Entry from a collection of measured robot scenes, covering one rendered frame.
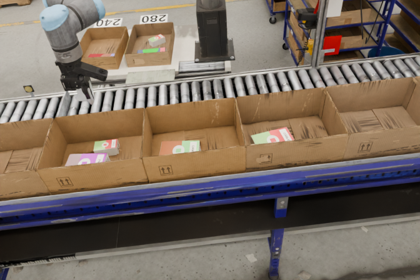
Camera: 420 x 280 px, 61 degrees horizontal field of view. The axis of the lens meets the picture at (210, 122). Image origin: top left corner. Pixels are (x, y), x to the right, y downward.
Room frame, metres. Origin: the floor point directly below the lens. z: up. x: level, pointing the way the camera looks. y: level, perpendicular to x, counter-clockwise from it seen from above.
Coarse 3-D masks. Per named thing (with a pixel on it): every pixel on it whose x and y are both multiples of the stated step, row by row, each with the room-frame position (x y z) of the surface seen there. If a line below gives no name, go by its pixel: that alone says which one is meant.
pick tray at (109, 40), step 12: (84, 36) 2.26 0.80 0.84; (96, 36) 2.34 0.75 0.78; (108, 36) 2.33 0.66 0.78; (120, 36) 2.33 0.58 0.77; (84, 48) 2.19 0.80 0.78; (96, 48) 2.22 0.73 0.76; (108, 48) 2.20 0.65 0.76; (120, 48) 2.08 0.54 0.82; (84, 60) 1.96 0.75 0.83; (96, 60) 1.95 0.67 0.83; (108, 60) 1.95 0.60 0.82; (120, 60) 2.02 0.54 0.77
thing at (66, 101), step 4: (64, 92) 1.67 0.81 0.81; (68, 92) 1.71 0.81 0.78; (64, 96) 1.64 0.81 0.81; (68, 96) 1.69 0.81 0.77; (64, 100) 1.62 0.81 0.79; (68, 100) 1.67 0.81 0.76; (64, 104) 1.60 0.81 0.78; (68, 104) 1.64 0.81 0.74; (60, 108) 1.53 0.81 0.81; (64, 108) 1.58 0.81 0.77; (68, 108) 1.62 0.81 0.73; (60, 112) 1.51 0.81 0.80; (64, 112) 1.56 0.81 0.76; (60, 116) 1.49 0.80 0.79
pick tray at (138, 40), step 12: (144, 24) 2.33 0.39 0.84; (156, 24) 2.32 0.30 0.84; (168, 24) 2.31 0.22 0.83; (132, 36) 2.23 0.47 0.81; (144, 36) 2.32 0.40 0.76; (168, 36) 2.28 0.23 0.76; (132, 48) 2.16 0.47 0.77; (144, 48) 2.15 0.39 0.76; (168, 48) 2.12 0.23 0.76; (132, 60) 1.95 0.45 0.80; (144, 60) 1.95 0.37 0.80; (156, 60) 1.94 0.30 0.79; (168, 60) 1.94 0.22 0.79
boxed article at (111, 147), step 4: (108, 140) 1.12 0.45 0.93; (112, 140) 1.12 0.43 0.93; (116, 140) 1.12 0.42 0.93; (96, 144) 1.10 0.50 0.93; (100, 144) 1.10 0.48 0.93; (104, 144) 1.10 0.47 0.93; (108, 144) 1.10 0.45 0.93; (112, 144) 1.09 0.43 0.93; (116, 144) 1.09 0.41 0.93; (96, 148) 1.08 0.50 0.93; (100, 148) 1.08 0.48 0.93; (104, 148) 1.08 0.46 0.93; (108, 148) 1.08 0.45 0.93; (112, 148) 1.07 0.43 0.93; (116, 148) 1.07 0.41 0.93; (96, 152) 1.07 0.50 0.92; (100, 152) 1.07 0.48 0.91; (104, 152) 1.07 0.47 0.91; (108, 152) 1.07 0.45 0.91; (112, 152) 1.07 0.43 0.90; (116, 152) 1.07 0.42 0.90
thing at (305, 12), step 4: (308, 8) 1.85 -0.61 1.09; (312, 8) 1.85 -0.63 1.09; (296, 12) 1.84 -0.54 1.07; (300, 12) 1.81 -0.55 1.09; (304, 12) 1.80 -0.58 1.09; (308, 12) 1.80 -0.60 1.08; (312, 12) 1.81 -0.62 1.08; (316, 12) 1.81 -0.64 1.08; (296, 16) 1.82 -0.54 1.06; (300, 16) 1.80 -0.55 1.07; (304, 16) 1.80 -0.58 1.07; (308, 16) 1.80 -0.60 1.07; (312, 16) 1.80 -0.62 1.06; (316, 16) 1.80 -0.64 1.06; (300, 20) 1.80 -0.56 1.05; (304, 20) 1.80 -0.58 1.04; (308, 20) 1.80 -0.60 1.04; (312, 20) 1.80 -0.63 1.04; (304, 24) 1.82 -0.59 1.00; (308, 24) 1.81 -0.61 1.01
